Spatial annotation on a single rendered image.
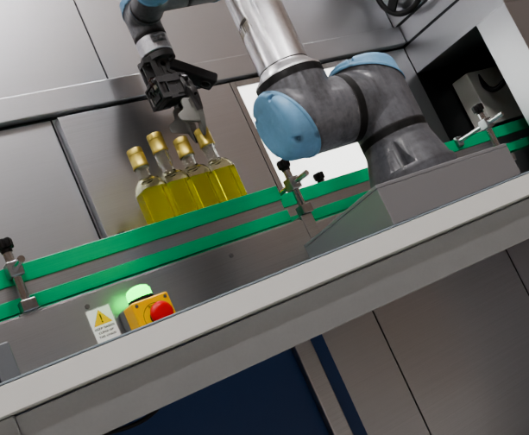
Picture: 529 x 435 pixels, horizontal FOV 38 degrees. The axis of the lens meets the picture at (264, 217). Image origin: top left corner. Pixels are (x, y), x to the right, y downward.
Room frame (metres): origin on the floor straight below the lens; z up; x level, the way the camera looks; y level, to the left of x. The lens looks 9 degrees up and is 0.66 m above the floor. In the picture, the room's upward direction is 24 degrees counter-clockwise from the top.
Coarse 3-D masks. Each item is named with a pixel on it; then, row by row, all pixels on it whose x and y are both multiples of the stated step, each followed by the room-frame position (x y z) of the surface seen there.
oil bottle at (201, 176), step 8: (192, 168) 1.63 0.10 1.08; (200, 168) 1.63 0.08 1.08; (208, 168) 1.64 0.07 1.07; (192, 176) 1.62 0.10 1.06; (200, 176) 1.63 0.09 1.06; (208, 176) 1.64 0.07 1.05; (200, 184) 1.62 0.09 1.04; (208, 184) 1.63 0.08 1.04; (216, 184) 1.64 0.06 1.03; (200, 192) 1.62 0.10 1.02; (208, 192) 1.63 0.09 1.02; (216, 192) 1.64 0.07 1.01; (200, 200) 1.62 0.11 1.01; (208, 200) 1.62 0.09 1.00; (216, 200) 1.63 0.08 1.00; (224, 200) 1.65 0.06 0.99
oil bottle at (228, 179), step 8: (216, 160) 1.66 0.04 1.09; (224, 160) 1.67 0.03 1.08; (216, 168) 1.65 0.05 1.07; (224, 168) 1.66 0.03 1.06; (232, 168) 1.67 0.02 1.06; (216, 176) 1.65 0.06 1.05; (224, 176) 1.66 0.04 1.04; (232, 176) 1.67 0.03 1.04; (224, 184) 1.65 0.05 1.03; (232, 184) 1.66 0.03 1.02; (240, 184) 1.67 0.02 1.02; (224, 192) 1.65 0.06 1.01; (232, 192) 1.66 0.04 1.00; (240, 192) 1.67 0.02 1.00
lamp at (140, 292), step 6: (132, 288) 1.30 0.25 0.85; (138, 288) 1.30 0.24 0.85; (144, 288) 1.30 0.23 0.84; (126, 294) 1.31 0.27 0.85; (132, 294) 1.30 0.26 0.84; (138, 294) 1.30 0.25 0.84; (144, 294) 1.30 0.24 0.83; (150, 294) 1.31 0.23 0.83; (132, 300) 1.30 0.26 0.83; (138, 300) 1.30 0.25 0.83
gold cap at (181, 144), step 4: (180, 136) 1.64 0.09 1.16; (184, 136) 1.64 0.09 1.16; (176, 140) 1.64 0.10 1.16; (180, 140) 1.64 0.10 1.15; (184, 140) 1.64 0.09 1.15; (176, 144) 1.64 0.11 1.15; (180, 144) 1.64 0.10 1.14; (184, 144) 1.64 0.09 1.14; (188, 144) 1.64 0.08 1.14; (176, 148) 1.65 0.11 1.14; (180, 148) 1.64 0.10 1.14; (184, 148) 1.64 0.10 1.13; (188, 148) 1.64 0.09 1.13; (180, 152) 1.64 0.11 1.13; (184, 152) 1.64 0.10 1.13; (188, 152) 1.64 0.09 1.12; (192, 152) 1.65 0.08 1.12; (180, 156) 1.64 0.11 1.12; (180, 160) 1.66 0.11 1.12
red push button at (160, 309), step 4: (160, 300) 1.27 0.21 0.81; (156, 304) 1.26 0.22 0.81; (160, 304) 1.27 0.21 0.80; (164, 304) 1.27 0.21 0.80; (168, 304) 1.28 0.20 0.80; (152, 308) 1.26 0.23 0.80; (156, 308) 1.26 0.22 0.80; (160, 308) 1.26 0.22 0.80; (164, 308) 1.27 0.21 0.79; (168, 308) 1.27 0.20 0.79; (172, 308) 1.28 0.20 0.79; (152, 312) 1.26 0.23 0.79; (156, 312) 1.26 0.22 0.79; (160, 312) 1.26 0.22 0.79; (164, 312) 1.27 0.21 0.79; (168, 312) 1.27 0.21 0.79; (172, 312) 1.28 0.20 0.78; (152, 316) 1.26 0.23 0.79; (156, 316) 1.26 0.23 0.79; (160, 316) 1.26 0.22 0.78; (164, 316) 1.27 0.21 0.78
